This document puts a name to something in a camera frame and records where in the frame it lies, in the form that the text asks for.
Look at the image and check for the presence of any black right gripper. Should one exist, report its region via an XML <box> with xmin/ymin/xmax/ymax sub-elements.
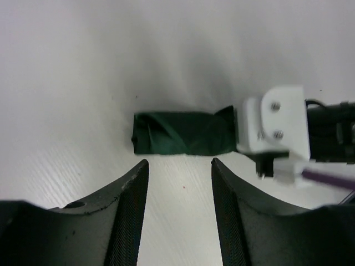
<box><xmin>255</xmin><ymin>100</ymin><xmax>354</xmax><ymax>180</ymax></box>

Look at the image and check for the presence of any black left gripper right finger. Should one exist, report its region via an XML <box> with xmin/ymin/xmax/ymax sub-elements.
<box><xmin>211</xmin><ymin>158</ymin><xmax>354</xmax><ymax>265</ymax></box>

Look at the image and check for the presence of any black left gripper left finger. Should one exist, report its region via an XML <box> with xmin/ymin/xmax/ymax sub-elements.
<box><xmin>1</xmin><ymin>160</ymin><xmax>149</xmax><ymax>265</ymax></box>

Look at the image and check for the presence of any dark green cloth napkin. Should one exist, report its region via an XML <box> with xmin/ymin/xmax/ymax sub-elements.
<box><xmin>131</xmin><ymin>106</ymin><xmax>237</xmax><ymax>156</ymax></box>

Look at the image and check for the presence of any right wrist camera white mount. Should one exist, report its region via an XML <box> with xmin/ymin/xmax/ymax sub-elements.
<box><xmin>236</xmin><ymin>85</ymin><xmax>313</xmax><ymax>188</ymax></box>

